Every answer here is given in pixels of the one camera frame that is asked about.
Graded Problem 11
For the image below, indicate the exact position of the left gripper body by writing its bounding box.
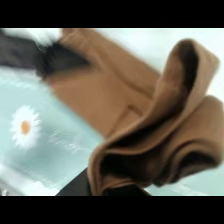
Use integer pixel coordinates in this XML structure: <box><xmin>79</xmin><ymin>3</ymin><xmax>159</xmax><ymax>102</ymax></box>
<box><xmin>39</xmin><ymin>42</ymin><xmax>92</xmax><ymax>80</ymax></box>

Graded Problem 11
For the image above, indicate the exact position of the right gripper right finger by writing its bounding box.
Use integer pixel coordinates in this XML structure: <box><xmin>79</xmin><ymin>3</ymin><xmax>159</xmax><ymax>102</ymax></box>
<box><xmin>103</xmin><ymin>183</ymin><xmax>152</xmax><ymax>197</ymax></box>

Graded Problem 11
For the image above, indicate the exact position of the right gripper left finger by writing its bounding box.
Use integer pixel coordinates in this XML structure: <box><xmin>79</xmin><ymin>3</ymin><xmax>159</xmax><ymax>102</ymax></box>
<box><xmin>55</xmin><ymin>167</ymin><xmax>94</xmax><ymax>197</ymax></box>

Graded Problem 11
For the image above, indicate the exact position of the brown shirt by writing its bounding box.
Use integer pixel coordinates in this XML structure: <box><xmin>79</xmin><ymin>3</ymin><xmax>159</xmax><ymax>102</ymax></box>
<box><xmin>44</xmin><ymin>28</ymin><xmax>224</xmax><ymax>197</ymax></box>

